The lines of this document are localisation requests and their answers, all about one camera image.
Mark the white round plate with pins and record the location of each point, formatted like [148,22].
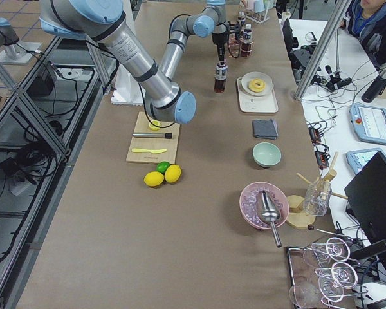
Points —
[251,75]

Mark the wooden cutting board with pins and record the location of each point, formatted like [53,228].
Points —
[170,144]

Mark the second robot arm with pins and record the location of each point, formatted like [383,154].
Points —
[13,49]

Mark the copper wire bottle rack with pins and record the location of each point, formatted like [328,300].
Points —
[240,40]

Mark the half lemon slice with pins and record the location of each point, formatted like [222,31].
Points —
[154,125]

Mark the white cup rack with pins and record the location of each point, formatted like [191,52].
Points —
[254,10]

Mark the pink ice bowl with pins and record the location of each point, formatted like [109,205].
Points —
[247,204]

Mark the black glass drying tray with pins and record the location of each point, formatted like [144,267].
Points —
[299,271]

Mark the black thermos bottle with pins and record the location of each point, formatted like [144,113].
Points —
[376,88]

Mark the tea bottle in rack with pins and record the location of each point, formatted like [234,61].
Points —
[247,41]
[241,21]

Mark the whole yellow lemon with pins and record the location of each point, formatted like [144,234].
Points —
[153,179]
[173,173]

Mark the tea bottle white cap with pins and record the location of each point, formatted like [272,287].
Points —
[220,79]

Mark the white rabbit tray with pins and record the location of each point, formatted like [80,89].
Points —
[253,104]

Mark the blue teach pendant tablet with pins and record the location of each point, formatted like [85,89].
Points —
[369,123]

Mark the glass mug on stand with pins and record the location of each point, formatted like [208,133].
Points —
[316,201]

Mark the black laptop monitor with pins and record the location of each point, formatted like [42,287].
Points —
[366,194]

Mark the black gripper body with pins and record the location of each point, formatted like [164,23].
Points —
[219,49]

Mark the mint green bowl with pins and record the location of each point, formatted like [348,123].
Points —
[266,154]

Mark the metal ice scoop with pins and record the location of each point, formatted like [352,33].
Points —
[268,213]

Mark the clear wine glass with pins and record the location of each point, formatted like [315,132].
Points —
[324,254]
[319,292]
[342,272]

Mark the aluminium frame post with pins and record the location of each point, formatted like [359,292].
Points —
[329,30]

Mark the yellow plastic knife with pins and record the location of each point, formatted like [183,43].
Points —
[151,151]

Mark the green lime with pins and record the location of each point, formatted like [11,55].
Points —
[163,166]

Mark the person in dark jacket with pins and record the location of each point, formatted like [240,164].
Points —
[366,21]

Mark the steel muddler black tip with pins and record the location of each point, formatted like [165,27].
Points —
[167,136]

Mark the yellow glazed donut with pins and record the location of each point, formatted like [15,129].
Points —
[256,85]

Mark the wooden cup tree stand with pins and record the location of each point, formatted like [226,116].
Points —
[298,218]

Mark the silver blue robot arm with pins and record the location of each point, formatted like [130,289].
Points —
[105,22]

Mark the folded grey cloth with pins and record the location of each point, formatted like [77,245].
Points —
[266,129]

